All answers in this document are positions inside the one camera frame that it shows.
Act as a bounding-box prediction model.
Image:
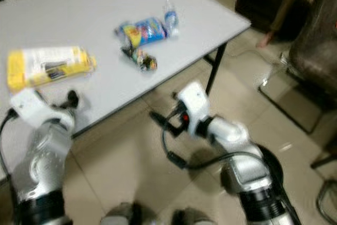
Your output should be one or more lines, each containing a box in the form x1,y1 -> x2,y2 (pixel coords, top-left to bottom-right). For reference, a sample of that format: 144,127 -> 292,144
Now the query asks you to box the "dark colourful snack wrapper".
121,46 -> 158,72

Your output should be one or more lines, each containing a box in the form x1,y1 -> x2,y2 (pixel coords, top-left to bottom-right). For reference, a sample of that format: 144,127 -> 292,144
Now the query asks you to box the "grey robot left foot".
100,202 -> 143,225

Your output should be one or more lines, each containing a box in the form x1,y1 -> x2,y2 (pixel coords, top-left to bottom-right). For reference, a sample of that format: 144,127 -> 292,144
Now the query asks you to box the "yellow and white package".
6,46 -> 97,92

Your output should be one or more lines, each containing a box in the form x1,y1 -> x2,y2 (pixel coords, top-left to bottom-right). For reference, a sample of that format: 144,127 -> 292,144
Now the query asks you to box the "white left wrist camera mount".
9,88 -> 77,131

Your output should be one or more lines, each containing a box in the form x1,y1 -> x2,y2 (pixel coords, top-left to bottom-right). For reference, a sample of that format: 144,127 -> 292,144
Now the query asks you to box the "black metal table leg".
205,43 -> 228,95

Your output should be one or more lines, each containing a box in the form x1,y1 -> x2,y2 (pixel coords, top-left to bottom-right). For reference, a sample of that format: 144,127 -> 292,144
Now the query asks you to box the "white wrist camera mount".
9,88 -> 77,131
176,80 -> 212,131

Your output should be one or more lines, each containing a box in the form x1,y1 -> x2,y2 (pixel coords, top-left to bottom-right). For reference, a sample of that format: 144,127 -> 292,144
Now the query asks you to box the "blue snack bag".
115,17 -> 169,47

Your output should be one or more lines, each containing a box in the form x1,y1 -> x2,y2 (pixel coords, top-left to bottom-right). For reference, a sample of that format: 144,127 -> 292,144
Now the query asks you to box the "person's bare leg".
258,0 -> 316,47

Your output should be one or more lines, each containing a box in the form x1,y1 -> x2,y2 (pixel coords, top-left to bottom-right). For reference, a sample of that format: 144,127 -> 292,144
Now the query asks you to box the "clear plastic water bottle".
163,0 -> 181,39

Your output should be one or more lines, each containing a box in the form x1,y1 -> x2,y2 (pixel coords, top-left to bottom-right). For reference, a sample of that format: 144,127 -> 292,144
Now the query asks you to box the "black round rubbish bin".
190,143 -> 295,204

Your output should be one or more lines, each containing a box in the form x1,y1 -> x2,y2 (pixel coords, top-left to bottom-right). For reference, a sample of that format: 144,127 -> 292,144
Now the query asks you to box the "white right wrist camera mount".
176,80 -> 212,131

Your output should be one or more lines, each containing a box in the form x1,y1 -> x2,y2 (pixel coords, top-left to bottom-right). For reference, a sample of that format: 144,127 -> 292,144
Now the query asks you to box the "brown chair with black frame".
258,0 -> 337,136

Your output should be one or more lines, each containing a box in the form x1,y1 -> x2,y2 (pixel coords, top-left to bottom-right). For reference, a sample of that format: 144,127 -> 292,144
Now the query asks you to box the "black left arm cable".
0,108 -> 17,183

